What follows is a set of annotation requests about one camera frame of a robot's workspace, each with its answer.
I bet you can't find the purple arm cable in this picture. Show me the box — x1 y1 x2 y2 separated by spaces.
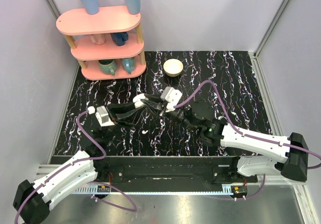
14 110 107 224
174 80 321 169

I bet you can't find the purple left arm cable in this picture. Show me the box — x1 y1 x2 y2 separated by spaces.
14 110 107 224

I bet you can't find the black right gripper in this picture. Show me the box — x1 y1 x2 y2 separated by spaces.
141 92 198 132

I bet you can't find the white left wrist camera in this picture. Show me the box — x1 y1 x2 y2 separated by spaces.
87 106 115 127

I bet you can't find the white square charging case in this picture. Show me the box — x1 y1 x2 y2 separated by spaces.
133 93 147 108

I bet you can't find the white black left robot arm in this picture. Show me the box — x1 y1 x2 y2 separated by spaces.
13 101 146 223

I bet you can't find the pink mug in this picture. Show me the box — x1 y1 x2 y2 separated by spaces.
90 34 105 45

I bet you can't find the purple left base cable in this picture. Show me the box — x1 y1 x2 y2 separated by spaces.
86 181 138 212

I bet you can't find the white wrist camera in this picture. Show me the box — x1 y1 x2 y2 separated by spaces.
160 86 183 111
87 106 115 127

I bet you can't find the cream white bowl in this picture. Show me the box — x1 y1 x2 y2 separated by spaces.
163 59 183 77

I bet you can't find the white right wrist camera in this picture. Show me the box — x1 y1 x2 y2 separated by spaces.
160 86 183 111

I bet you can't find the blue butterfly mug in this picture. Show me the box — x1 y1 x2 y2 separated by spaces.
121 57 136 74

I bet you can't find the green ceramic mug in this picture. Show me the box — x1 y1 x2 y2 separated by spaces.
98 59 117 75

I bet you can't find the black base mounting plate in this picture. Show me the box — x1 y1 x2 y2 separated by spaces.
102 156 257 184

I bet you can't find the pink three-tier shelf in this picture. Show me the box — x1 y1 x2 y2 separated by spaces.
56 6 146 81

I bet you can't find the dark blue mug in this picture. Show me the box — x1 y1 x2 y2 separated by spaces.
110 32 129 46

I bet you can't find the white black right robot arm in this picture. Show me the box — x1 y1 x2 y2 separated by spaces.
133 94 308 182

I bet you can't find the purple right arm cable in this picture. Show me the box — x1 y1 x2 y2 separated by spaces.
174 80 321 169

